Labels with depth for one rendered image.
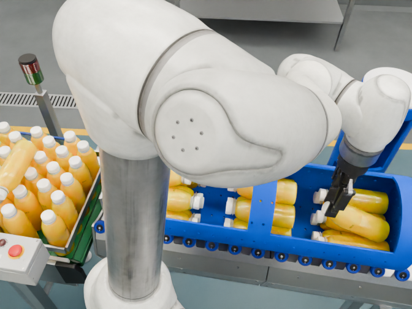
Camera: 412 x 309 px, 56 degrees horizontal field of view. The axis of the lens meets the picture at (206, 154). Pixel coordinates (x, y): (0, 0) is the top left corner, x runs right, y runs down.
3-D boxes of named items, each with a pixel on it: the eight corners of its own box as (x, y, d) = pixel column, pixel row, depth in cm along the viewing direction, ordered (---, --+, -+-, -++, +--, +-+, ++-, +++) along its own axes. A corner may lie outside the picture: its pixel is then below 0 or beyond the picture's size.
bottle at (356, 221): (369, 229, 119) (320, 208, 114) (385, 215, 115) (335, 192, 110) (376, 247, 113) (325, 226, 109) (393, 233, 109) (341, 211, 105)
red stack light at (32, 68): (35, 75, 141) (32, 66, 138) (19, 73, 141) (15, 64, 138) (43, 65, 145) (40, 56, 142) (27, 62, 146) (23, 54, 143)
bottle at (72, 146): (89, 161, 155) (78, 128, 141) (92, 174, 151) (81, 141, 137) (71, 165, 153) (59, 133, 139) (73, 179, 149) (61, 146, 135)
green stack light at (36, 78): (39, 86, 145) (35, 75, 141) (23, 84, 145) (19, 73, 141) (46, 75, 149) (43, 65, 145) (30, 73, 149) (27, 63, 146)
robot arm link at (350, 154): (383, 126, 90) (373, 143, 94) (343, 121, 90) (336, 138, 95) (389, 156, 84) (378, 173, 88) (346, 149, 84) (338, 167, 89)
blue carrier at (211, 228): (394, 289, 118) (437, 235, 98) (116, 244, 125) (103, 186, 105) (379, 214, 138) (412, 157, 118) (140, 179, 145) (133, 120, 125)
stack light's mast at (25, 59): (44, 98, 149) (31, 64, 137) (29, 96, 150) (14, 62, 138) (51, 87, 153) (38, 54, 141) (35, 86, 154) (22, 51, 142)
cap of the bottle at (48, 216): (40, 223, 115) (38, 220, 114) (44, 212, 118) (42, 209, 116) (53, 224, 115) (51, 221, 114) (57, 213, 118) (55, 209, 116)
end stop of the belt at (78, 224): (69, 252, 124) (67, 247, 122) (67, 251, 124) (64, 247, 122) (109, 158, 150) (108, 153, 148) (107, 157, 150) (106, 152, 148)
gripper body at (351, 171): (375, 170, 88) (362, 194, 95) (371, 143, 94) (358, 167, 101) (342, 165, 89) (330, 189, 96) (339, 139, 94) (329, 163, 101)
